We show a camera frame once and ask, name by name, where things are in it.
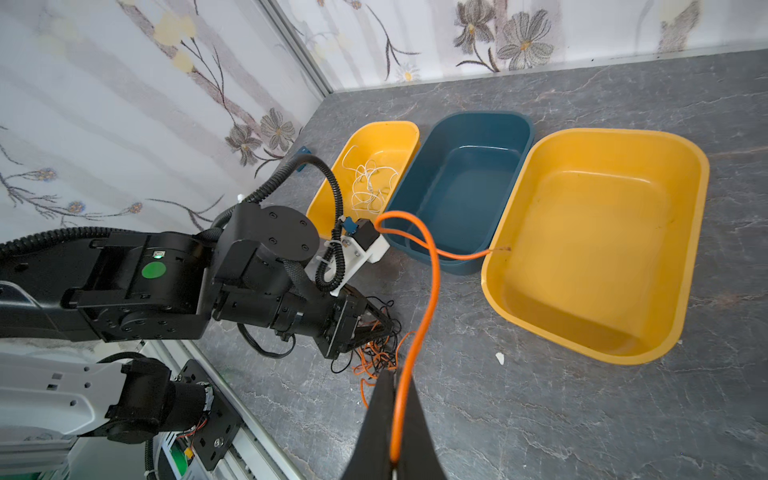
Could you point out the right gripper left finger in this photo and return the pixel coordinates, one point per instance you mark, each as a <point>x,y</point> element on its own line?
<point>370,459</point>

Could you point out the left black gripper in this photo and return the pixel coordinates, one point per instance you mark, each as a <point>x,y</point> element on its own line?
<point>333,322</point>

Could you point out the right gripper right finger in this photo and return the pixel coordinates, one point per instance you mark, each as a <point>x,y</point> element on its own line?
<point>418,459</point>

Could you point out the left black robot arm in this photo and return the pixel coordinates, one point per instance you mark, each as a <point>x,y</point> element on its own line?
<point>85,284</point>

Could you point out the teal plastic bin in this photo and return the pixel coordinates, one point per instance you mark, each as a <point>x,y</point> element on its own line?
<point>460,180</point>

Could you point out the left yellow plastic bin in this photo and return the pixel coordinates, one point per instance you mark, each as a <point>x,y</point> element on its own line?
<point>372,164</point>

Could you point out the yellow plastic bin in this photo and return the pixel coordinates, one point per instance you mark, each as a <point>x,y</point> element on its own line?
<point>595,250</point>
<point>372,164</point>

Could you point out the right yellow plastic bin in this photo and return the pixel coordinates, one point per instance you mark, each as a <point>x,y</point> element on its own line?
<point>595,250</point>

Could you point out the aluminium frame rail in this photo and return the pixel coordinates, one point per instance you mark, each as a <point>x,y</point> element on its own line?
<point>253,455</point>

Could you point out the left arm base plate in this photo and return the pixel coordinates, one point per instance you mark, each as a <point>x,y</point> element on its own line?
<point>221,421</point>

